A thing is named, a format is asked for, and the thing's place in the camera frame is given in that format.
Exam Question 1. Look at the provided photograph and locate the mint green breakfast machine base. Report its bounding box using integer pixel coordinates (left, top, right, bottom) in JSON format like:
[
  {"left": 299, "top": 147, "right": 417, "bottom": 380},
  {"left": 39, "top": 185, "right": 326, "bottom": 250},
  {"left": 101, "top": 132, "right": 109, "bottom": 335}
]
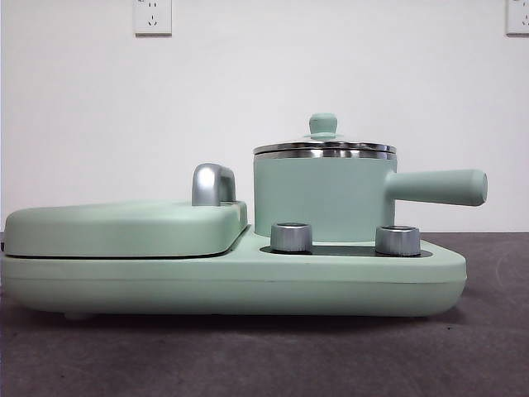
[{"left": 0, "top": 225, "right": 468, "bottom": 322}]

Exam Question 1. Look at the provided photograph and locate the mint green griddle cover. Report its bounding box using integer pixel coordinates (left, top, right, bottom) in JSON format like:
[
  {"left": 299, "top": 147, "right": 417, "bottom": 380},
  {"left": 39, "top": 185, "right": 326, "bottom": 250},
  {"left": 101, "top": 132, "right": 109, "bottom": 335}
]
[{"left": 2, "top": 198, "right": 249, "bottom": 258}]

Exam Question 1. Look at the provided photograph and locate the glass lid with green knob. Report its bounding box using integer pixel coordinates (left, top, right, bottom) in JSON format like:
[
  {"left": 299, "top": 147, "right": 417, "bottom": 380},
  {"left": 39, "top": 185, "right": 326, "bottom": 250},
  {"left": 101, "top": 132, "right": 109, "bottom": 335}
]
[{"left": 252, "top": 112, "right": 398, "bottom": 155}]

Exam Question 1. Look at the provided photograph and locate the silver control knob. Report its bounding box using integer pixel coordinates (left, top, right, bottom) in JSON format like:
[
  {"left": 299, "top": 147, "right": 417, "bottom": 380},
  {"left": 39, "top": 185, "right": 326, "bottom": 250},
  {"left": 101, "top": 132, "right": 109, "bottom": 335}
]
[
  {"left": 270, "top": 222, "right": 314, "bottom": 253},
  {"left": 374, "top": 224, "right": 422, "bottom": 256}
]

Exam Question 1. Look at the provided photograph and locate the white wall socket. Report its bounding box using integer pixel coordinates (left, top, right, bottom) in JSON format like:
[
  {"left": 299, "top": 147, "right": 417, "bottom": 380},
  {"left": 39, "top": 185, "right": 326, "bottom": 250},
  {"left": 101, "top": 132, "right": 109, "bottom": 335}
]
[
  {"left": 506, "top": 0, "right": 529, "bottom": 36},
  {"left": 133, "top": 0, "right": 173, "bottom": 37}
]

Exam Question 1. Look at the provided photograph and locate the silver griddle cover handle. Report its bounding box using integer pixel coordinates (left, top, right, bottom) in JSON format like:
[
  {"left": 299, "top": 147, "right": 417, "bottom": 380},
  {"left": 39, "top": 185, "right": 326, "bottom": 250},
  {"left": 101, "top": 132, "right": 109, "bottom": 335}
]
[{"left": 192, "top": 163, "right": 237, "bottom": 207}]

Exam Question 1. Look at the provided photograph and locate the mint green handled steamer pot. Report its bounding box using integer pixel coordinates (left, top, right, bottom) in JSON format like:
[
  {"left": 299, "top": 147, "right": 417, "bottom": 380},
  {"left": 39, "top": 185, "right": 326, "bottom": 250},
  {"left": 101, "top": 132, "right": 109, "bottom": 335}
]
[{"left": 252, "top": 149, "right": 489, "bottom": 245}]

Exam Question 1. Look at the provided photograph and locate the black control panel strip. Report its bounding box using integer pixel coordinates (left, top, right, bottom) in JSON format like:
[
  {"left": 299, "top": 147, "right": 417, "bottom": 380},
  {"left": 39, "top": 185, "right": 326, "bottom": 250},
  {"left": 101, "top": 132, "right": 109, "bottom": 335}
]
[{"left": 260, "top": 244, "right": 422, "bottom": 256}]

